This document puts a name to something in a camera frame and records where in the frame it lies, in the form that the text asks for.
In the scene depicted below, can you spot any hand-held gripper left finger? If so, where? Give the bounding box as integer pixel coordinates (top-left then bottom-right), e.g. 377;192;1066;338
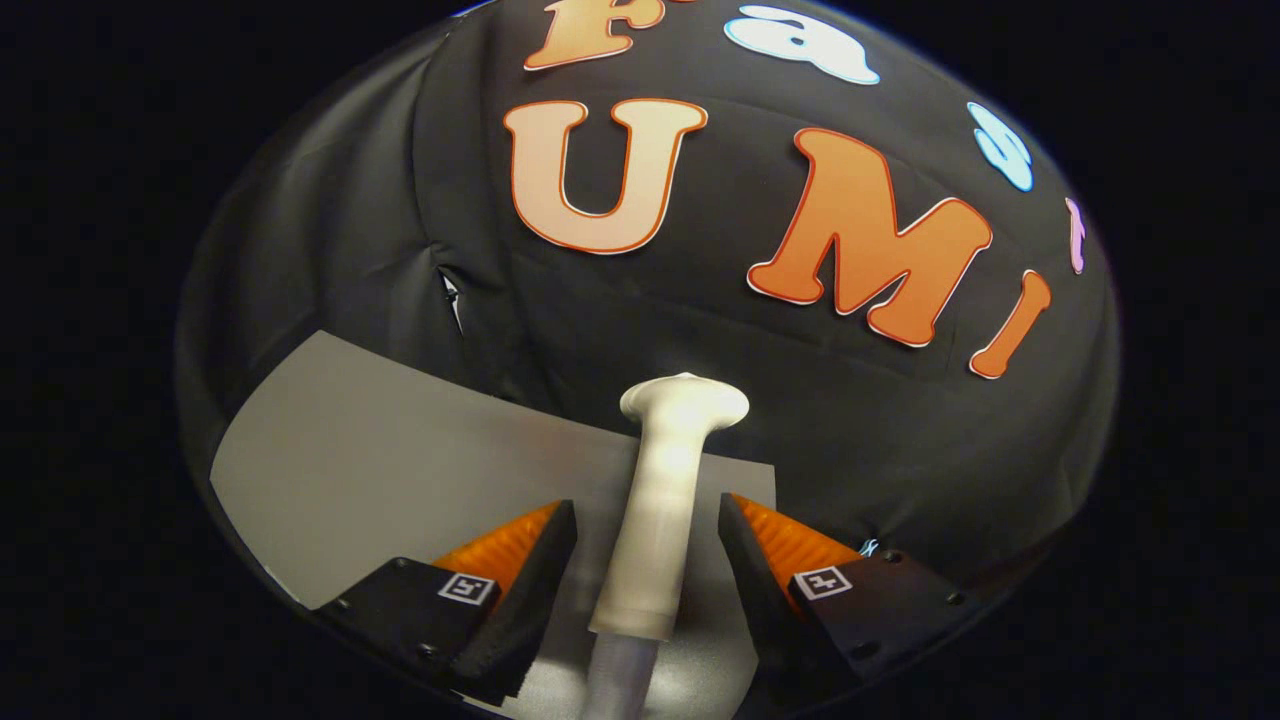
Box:
315;498;579;706

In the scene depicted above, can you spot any grey drawer cabinet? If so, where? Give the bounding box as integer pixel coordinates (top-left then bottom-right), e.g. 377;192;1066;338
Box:
208;330;779;720

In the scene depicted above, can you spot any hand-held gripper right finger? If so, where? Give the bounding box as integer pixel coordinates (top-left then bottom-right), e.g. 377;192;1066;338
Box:
717;492;986;711

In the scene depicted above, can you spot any black backdrop cloth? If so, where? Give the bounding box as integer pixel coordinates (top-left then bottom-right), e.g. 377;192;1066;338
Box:
175;0;1121;601

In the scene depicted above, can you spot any white garment steamer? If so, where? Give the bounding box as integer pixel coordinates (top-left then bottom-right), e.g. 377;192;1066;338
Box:
588;372;751;641

